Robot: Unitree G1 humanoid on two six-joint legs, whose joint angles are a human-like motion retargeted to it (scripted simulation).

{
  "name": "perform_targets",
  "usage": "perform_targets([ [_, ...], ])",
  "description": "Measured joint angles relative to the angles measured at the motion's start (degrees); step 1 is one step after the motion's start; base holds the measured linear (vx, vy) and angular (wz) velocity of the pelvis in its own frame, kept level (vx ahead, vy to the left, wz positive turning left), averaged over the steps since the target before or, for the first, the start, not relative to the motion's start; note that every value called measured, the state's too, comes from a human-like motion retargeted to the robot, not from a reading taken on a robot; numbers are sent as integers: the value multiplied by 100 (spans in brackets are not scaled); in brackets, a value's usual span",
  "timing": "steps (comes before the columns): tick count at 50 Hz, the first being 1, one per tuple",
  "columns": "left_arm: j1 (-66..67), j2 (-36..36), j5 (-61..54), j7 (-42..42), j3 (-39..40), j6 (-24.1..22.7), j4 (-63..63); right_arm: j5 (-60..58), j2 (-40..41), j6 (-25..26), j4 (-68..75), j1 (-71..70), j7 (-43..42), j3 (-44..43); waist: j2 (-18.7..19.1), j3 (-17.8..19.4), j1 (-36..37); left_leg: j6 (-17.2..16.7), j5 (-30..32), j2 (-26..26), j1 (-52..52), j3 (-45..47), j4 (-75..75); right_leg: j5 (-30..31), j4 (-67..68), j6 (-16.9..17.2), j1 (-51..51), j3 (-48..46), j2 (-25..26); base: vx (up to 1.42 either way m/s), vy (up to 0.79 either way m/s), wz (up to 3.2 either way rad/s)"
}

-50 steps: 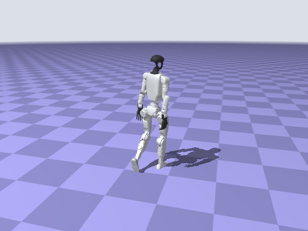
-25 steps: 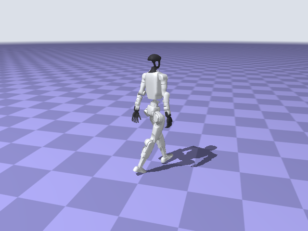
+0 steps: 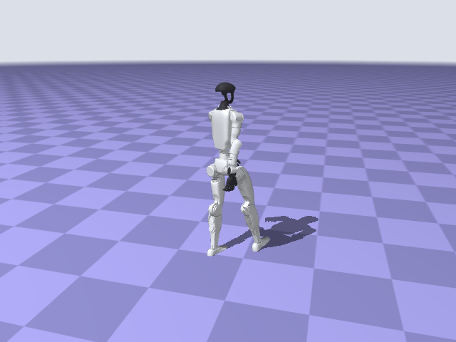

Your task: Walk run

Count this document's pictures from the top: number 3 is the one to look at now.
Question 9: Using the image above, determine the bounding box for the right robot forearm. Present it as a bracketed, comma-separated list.
[228, 140, 242, 174]

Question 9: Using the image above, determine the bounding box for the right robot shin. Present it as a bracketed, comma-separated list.
[244, 204, 261, 243]

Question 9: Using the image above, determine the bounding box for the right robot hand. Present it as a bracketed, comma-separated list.
[223, 167, 237, 192]

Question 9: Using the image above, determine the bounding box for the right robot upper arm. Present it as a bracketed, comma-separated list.
[230, 111, 244, 146]

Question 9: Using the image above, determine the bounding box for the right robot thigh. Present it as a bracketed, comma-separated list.
[235, 166, 254, 216]

